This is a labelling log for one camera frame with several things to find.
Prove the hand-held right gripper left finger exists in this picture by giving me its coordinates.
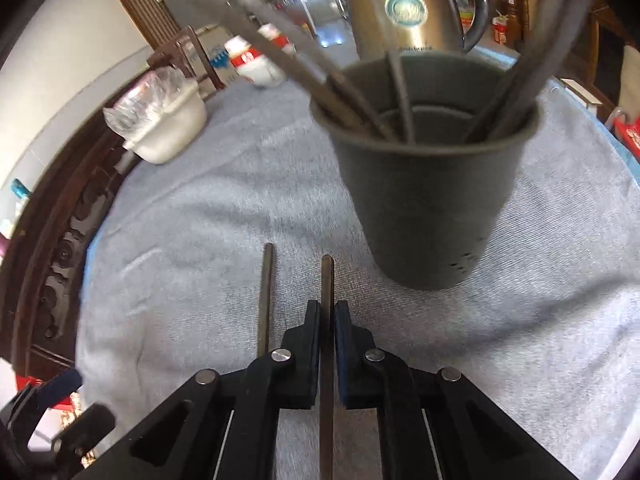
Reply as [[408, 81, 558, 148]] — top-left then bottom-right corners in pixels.
[[75, 300, 321, 480]]

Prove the brown door curtain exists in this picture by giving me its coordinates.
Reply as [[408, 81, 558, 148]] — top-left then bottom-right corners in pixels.
[[99, 0, 182, 55]]

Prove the white plastic pot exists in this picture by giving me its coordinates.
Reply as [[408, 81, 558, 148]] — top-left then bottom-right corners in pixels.
[[122, 82, 209, 165]]

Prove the dark wooden chair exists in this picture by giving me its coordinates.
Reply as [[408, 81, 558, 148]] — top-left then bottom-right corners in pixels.
[[147, 25, 227, 92]]

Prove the grey tablecloth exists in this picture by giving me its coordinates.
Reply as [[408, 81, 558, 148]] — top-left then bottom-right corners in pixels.
[[74, 47, 640, 480]]

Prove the dark wooden chopstick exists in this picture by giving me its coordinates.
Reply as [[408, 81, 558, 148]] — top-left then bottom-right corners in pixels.
[[319, 254, 335, 480], [257, 242, 275, 359]]

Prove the dark carved wooden table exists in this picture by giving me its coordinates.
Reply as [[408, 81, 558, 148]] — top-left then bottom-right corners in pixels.
[[0, 74, 147, 382]]

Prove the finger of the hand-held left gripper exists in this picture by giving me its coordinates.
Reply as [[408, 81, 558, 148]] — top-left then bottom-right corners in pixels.
[[17, 369, 84, 413], [50, 403, 117, 463]]

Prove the white bowl with red band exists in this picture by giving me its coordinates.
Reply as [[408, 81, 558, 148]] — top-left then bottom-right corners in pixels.
[[256, 23, 297, 58]]

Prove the white chest freezer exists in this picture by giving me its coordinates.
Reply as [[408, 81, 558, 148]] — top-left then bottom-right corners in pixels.
[[199, 29, 237, 70]]

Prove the bronze electric kettle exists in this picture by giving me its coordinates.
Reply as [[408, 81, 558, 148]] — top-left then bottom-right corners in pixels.
[[345, 0, 489, 62]]

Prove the grey perforated chopstick holder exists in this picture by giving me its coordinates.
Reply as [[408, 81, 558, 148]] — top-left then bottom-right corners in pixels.
[[309, 52, 544, 291]]

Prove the bundle of dark chopsticks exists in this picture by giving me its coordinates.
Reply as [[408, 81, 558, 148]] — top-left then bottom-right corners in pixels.
[[100, 0, 597, 145]]

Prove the small white stool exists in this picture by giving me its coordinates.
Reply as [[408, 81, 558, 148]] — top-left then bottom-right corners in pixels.
[[559, 77, 604, 109]]

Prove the red plastic child chair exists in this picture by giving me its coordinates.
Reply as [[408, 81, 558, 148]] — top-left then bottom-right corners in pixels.
[[612, 114, 640, 150]]

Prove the clear plastic bag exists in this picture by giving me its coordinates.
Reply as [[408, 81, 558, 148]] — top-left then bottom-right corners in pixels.
[[103, 65, 199, 137]]

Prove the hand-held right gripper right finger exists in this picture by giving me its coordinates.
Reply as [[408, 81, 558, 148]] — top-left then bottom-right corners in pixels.
[[334, 300, 582, 480]]

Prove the blue under cloth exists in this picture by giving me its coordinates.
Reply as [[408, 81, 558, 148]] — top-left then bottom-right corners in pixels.
[[81, 150, 640, 291]]

